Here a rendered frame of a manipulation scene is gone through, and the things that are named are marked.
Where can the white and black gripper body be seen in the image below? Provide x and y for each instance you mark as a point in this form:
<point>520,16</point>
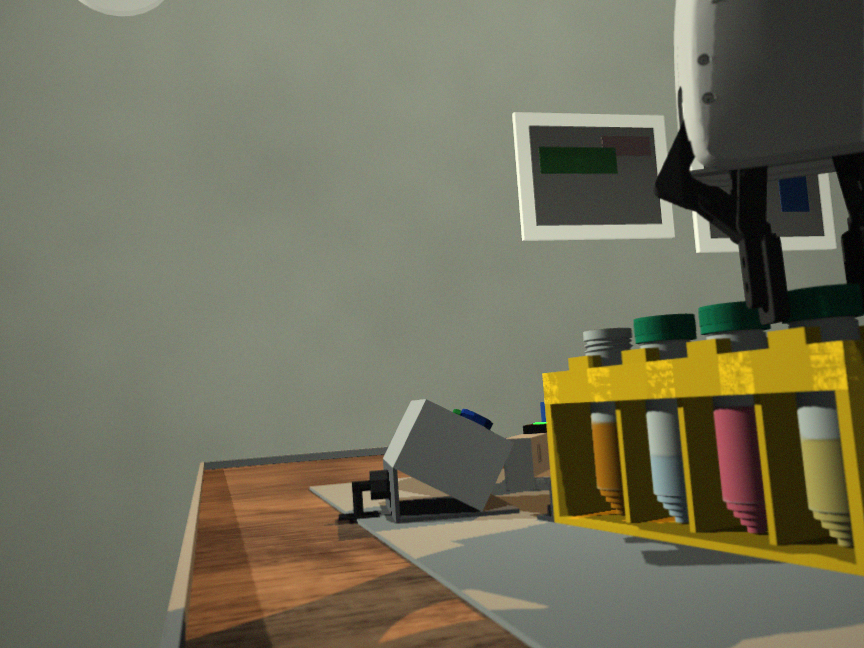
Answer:
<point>786,77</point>

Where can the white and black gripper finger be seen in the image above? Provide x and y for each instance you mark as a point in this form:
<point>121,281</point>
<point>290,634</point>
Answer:
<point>850,173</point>
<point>741,215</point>

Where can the yellow tube rack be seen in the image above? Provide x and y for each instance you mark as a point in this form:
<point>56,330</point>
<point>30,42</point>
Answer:
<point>792,363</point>

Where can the beige flat mat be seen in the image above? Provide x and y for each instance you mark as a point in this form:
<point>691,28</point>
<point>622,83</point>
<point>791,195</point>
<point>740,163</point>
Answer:
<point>555,585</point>

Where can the green screw cap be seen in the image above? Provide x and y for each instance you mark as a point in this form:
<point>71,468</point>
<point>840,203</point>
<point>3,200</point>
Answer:
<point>729,317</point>
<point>664,327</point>
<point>825,301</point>

